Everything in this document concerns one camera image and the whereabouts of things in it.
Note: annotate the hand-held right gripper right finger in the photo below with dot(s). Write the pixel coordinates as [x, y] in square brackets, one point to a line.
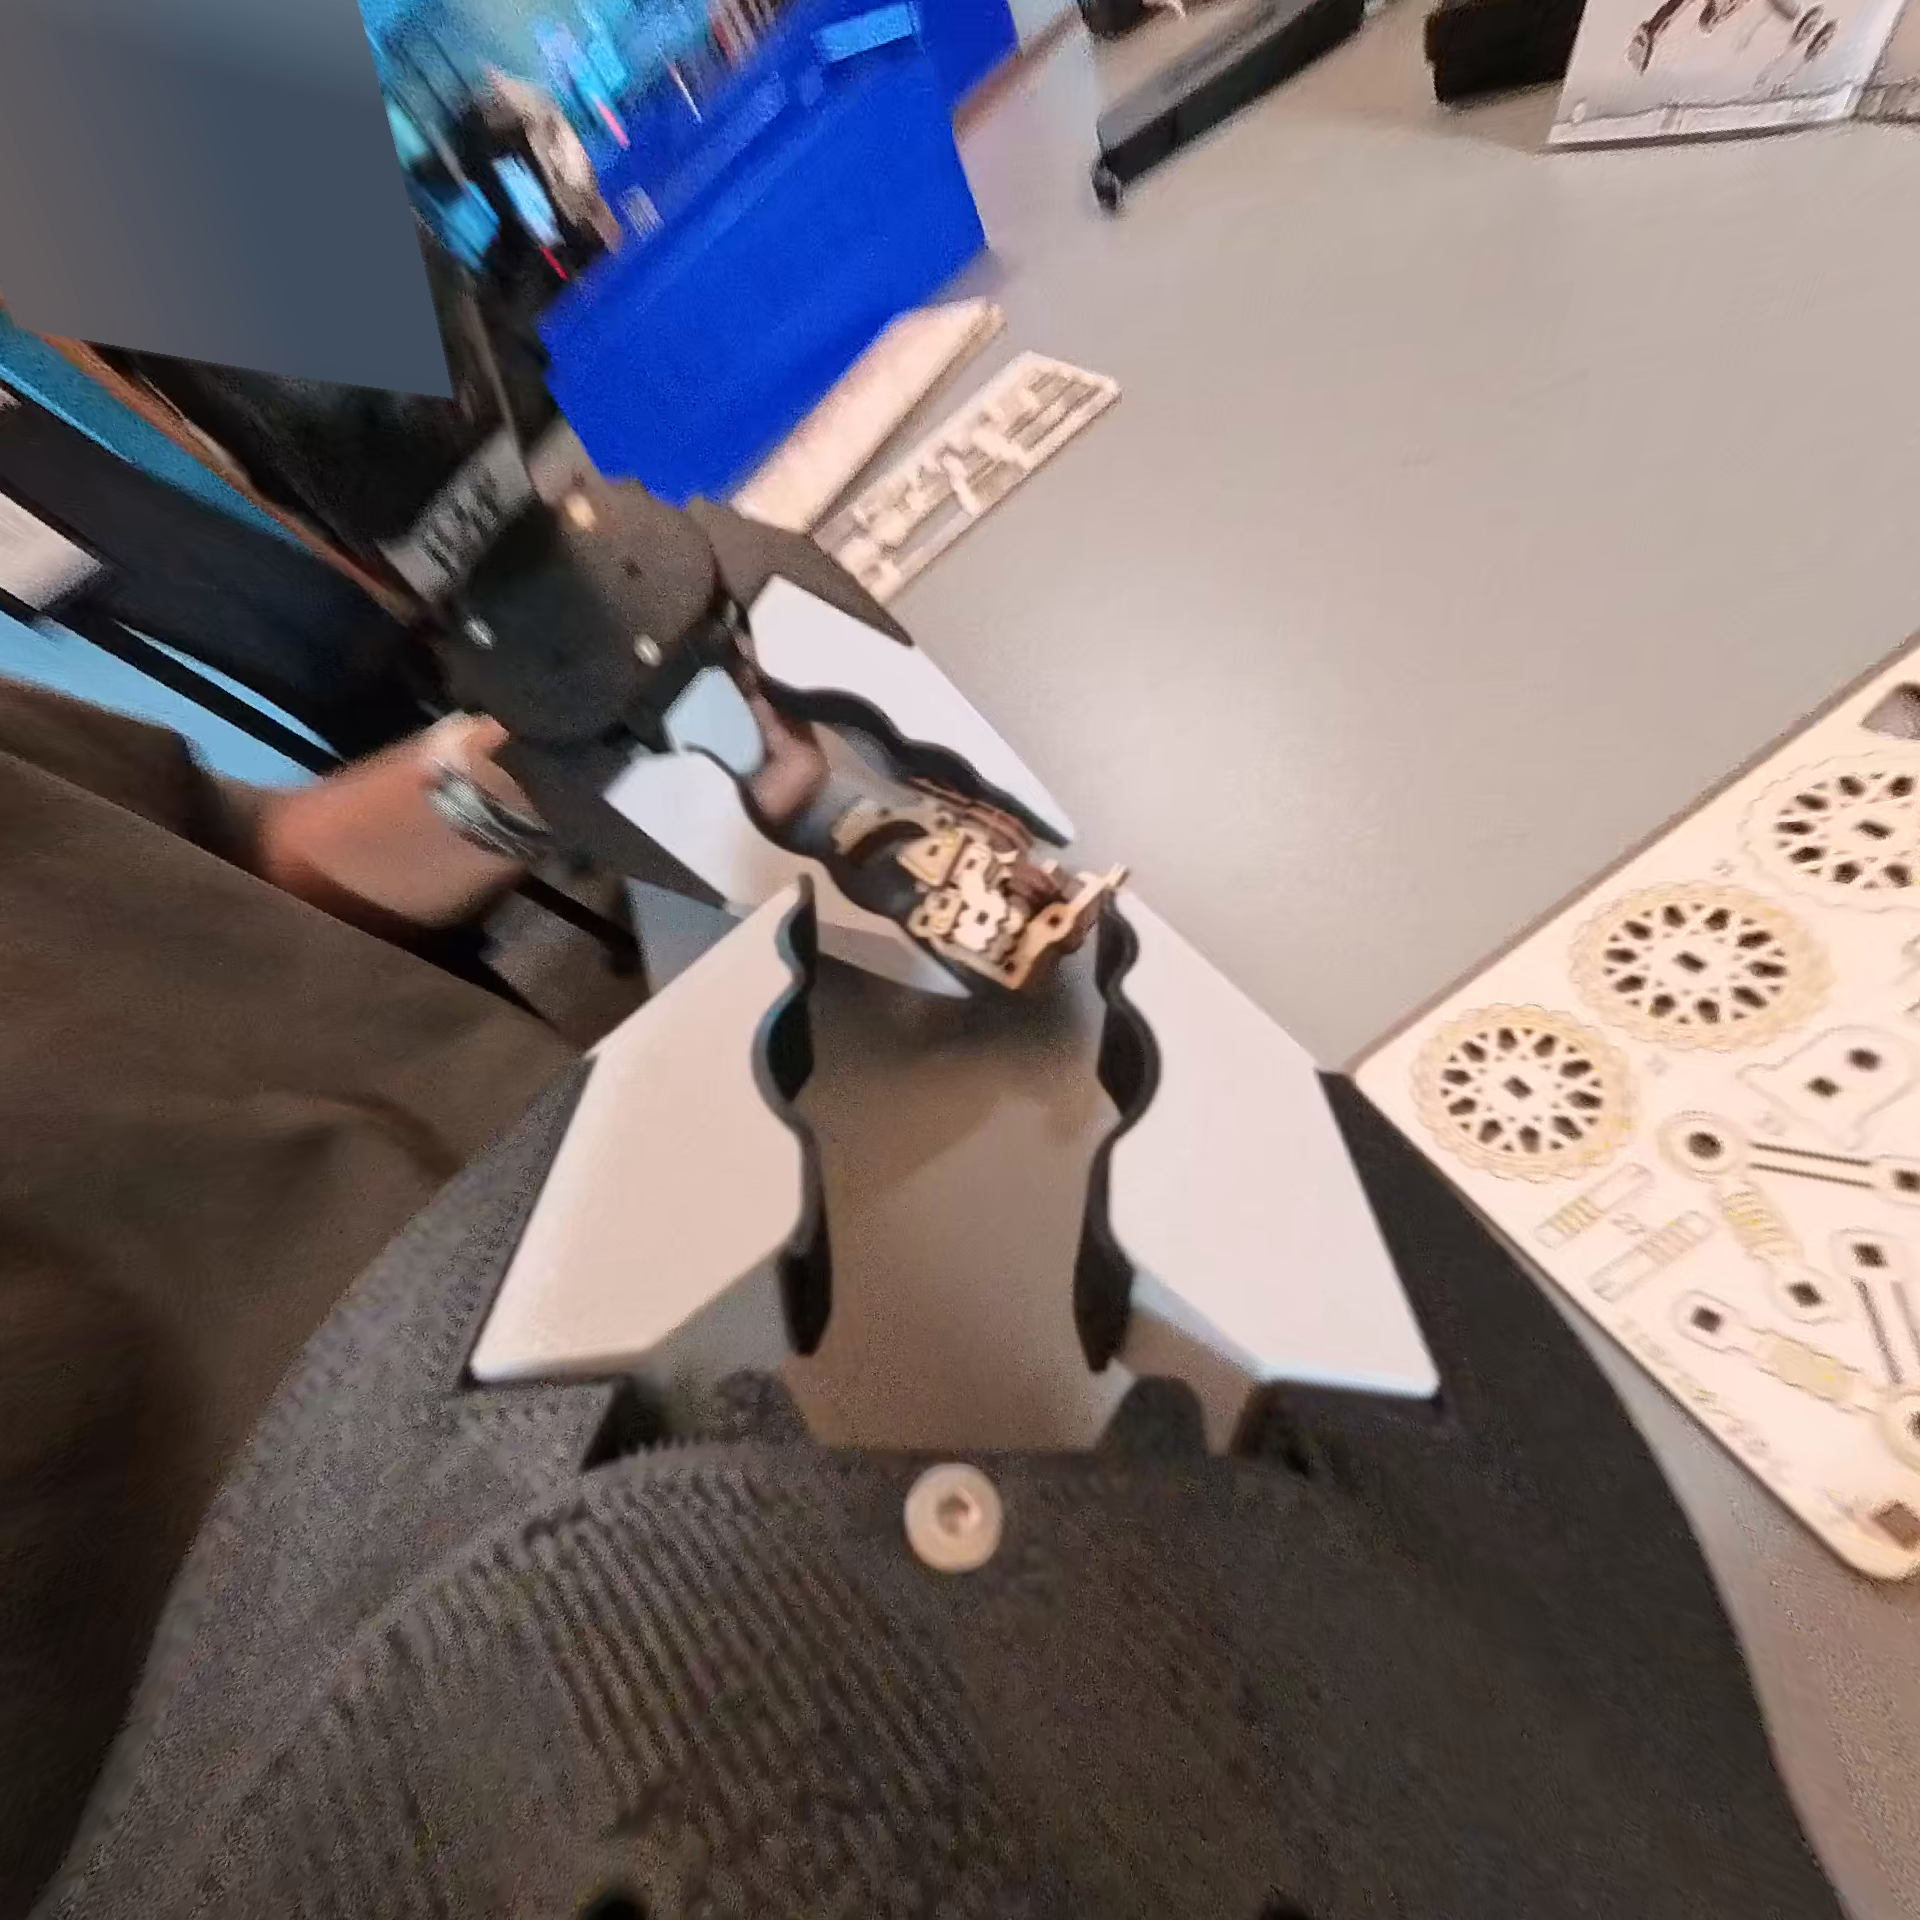
[1262, 1200]

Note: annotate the wooden puzzle sheet with wheels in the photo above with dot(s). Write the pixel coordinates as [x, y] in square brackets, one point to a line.
[1724, 1231]

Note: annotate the grey desk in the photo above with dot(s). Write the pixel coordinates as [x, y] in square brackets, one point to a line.
[1425, 527]

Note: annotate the slotted wooden puzzle sheet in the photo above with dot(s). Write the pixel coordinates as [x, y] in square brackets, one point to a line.
[977, 464]

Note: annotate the person's left hand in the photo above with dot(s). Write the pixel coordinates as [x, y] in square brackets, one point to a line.
[360, 841]

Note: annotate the engraved wooden puzzle sheet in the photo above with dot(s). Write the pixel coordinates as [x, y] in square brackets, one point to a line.
[916, 359]

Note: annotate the person's brown shirt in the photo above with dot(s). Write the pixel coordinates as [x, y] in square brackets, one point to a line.
[225, 1200]

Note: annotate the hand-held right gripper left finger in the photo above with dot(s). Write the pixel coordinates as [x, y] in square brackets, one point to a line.
[646, 1200]

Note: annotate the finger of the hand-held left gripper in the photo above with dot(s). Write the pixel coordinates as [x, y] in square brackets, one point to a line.
[901, 690]
[690, 826]

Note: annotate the blue plastic bin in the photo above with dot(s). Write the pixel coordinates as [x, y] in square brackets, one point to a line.
[749, 299]

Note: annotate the wooden model assembly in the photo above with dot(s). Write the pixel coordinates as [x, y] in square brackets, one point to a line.
[959, 901]

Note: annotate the black power bank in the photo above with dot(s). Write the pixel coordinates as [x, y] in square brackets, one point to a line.
[1200, 105]

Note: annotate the small black box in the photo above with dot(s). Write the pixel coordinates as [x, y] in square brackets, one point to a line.
[1502, 46]

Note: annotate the instruction booklet on stand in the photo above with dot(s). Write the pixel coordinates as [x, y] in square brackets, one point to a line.
[1724, 77]

